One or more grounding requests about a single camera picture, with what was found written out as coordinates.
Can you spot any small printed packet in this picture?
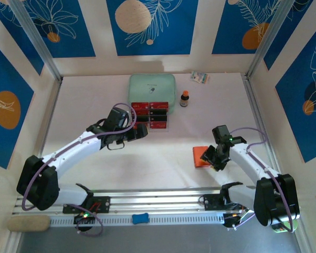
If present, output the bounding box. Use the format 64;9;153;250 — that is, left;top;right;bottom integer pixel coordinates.
190;70;210;85

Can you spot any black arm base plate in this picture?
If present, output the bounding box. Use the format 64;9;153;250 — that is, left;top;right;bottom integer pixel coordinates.
62;196;111;215
203;193;227;211

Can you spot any blue bone-shaped piece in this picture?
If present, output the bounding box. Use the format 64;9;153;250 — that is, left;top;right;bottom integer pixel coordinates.
132;213;150;225

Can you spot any clear acrylic card stand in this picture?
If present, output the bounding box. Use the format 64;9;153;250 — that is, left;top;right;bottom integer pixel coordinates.
131;101;171;133

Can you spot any aluminium frame post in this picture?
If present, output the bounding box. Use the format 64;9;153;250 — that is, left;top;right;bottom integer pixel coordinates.
246;0;298;80
8;0;63;82

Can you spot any beige foam pad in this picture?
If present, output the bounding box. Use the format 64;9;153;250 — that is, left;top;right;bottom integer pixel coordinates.
7;215;51;232

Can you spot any aluminium mounting rail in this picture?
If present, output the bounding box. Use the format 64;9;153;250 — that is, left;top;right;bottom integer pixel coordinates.
12;187;256;215

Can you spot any orange card holder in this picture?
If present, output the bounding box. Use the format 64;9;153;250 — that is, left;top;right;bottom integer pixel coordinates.
192;146;214;169

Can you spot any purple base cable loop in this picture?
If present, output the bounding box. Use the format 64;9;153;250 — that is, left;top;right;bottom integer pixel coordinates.
64;202;104;238

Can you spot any small brown bottle orange cap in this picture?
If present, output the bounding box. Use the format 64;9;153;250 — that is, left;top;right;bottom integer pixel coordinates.
180;90;190;108

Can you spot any grey slotted cable duct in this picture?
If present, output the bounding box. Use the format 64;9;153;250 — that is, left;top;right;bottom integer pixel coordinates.
49;212;225;227

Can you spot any aluminium table edge rail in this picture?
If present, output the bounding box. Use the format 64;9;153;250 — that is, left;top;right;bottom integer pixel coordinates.
241;74;282;174
36;79;63;159

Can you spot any mint green zip pouch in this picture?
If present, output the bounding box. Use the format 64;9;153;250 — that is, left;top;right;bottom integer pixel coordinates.
128;73;176;115

